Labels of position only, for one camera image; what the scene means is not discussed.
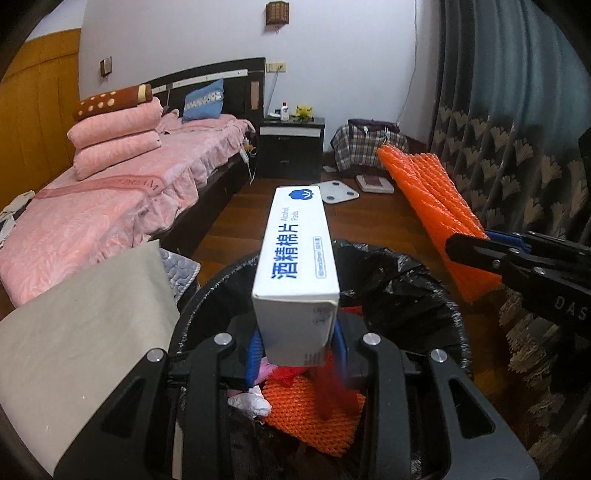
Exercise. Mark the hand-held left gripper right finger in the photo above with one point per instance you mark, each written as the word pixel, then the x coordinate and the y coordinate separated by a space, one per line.
pixel 360 364

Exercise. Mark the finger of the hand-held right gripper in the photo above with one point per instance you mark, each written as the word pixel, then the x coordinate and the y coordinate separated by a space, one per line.
pixel 475 256
pixel 545 243

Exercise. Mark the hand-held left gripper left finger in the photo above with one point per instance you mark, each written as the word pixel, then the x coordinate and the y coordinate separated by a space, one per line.
pixel 254 364

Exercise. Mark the pink paper scrap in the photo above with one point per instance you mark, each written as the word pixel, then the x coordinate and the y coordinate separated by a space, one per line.
pixel 267 369

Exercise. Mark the white tissue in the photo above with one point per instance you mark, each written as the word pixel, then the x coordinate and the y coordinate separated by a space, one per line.
pixel 251 404

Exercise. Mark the red cloth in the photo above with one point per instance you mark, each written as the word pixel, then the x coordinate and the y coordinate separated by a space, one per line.
pixel 330 392

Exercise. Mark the orange foam mesh sheet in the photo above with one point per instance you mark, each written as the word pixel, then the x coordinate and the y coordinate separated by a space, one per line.
pixel 429 198
pixel 300 415

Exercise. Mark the black-bagged trash bin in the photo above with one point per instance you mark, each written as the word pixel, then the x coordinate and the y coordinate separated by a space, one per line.
pixel 415 295

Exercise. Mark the white cardboard box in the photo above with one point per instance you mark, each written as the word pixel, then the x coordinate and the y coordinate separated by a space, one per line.
pixel 295 249

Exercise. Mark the grey quilted mat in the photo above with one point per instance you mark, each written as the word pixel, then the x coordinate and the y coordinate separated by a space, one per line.
pixel 182 274

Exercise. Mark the pink book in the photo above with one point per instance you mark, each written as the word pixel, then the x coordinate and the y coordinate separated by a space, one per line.
pixel 375 183

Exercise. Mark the patterned curtain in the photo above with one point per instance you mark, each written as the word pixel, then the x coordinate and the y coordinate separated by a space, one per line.
pixel 517 115

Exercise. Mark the white bathroom scale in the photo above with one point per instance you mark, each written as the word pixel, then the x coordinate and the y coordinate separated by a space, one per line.
pixel 334 191

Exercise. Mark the plaid bag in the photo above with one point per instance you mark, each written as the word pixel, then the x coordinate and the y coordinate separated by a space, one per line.
pixel 364 147

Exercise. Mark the bed with pink bedspread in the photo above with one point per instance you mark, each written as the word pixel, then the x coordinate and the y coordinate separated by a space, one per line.
pixel 115 207

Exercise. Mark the dark nightstand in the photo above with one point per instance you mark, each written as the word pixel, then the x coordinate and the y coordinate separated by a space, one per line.
pixel 288 152

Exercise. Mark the yellow plush toy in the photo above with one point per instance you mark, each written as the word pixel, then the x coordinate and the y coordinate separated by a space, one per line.
pixel 304 112

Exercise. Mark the white bottle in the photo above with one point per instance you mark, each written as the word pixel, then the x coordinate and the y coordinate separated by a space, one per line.
pixel 285 111

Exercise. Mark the pink pillow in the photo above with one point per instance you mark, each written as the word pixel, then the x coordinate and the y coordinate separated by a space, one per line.
pixel 115 154
pixel 115 122

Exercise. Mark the blue cushion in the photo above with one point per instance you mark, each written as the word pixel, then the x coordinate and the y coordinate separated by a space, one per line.
pixel 203 101

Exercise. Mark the dark wooden headboard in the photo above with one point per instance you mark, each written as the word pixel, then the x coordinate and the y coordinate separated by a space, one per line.
pixel 240 85

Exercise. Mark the pile of clothes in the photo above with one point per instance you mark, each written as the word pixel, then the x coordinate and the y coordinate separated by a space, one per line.
pixel 14 217

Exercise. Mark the brown polka-dot bolster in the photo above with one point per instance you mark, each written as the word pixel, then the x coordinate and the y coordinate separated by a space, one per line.
pixel 111 102

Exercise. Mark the wooden wardrobe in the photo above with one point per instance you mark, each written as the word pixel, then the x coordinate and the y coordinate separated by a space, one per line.
pixel 41 92

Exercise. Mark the wall power outlet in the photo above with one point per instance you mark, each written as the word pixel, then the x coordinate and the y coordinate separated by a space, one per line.
pixel 277 68

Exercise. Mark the large wooden wall lamp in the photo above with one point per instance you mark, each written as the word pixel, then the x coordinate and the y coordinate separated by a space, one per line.
pixel 277 13

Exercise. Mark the small wooden wall lamp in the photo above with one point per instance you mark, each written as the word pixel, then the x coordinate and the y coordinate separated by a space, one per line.
pixel 106 66

